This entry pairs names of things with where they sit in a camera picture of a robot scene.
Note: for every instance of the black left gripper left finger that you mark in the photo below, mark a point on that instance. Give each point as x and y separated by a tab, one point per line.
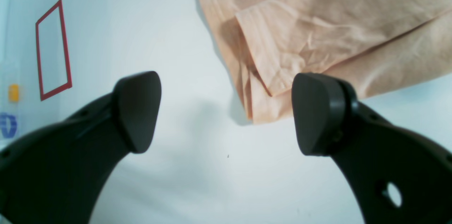
55	174

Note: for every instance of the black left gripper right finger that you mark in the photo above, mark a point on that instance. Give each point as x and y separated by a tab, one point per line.
397	176

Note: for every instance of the peach pink T-shirt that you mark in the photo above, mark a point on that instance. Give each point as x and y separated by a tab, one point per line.
378	46

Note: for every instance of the blue sticker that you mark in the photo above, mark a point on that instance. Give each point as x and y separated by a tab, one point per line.
8	125

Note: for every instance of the yellow sticker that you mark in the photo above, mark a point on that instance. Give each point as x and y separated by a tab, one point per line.
13	93

